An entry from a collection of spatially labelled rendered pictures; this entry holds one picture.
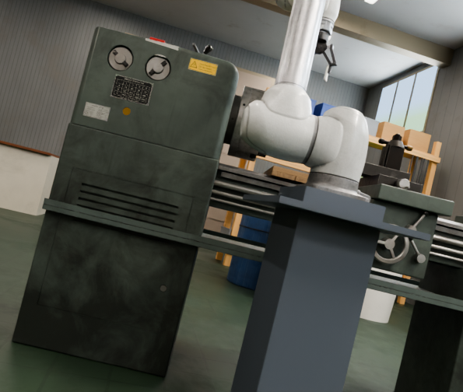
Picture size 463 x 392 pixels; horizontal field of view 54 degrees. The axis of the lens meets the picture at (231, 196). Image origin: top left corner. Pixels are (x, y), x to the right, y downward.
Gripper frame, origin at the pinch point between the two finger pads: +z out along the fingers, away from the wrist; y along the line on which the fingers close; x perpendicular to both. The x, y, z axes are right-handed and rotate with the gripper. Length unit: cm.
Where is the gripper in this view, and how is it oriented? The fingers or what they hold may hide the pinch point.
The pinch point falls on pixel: (310, 77)
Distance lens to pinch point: 214.5
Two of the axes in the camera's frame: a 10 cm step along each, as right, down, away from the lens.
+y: 8.8, 2.0, -4.3
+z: -2.4, 9.7, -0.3
